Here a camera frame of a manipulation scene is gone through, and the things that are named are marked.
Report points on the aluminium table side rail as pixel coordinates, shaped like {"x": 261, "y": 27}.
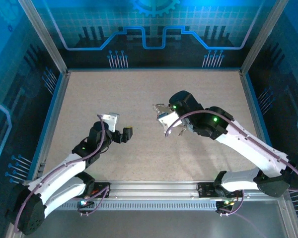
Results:
{"x": 250, "y": 99}
{"x": 58, "y": 99}

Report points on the grey metal panel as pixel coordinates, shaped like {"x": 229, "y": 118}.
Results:
{"x": 149, "y": 225}

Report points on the black connector with LEDs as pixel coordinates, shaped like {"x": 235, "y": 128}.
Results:
{"x": 84, "y": 202}
{"x": 226, "y": 202}

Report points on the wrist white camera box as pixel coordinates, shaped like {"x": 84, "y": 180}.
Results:
{"x": 111, "y": 120}
{"x": 167, "y": 120}

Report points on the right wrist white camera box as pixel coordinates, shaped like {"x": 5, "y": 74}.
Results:
{"x": 167, "y": 120}

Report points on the aluminium frame post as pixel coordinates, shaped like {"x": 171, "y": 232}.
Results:
{"x": 45, "y": 37}
{"x": 262, "y": 37}

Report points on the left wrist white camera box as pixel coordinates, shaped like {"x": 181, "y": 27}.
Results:
{"x": 111, "y": 120}

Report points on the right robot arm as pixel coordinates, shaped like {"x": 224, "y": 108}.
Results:
{"x": 253, "y": 148}

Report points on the aluminium frame rail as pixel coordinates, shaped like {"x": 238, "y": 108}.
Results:
{"x": 154, "y": 189}

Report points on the blue table edge strip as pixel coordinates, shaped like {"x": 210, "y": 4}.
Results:
{"x": 255, "y": 99}
{"x": 53, "y": 99}

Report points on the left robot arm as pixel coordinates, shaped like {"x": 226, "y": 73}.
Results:
{"x": 62, "y": 171}

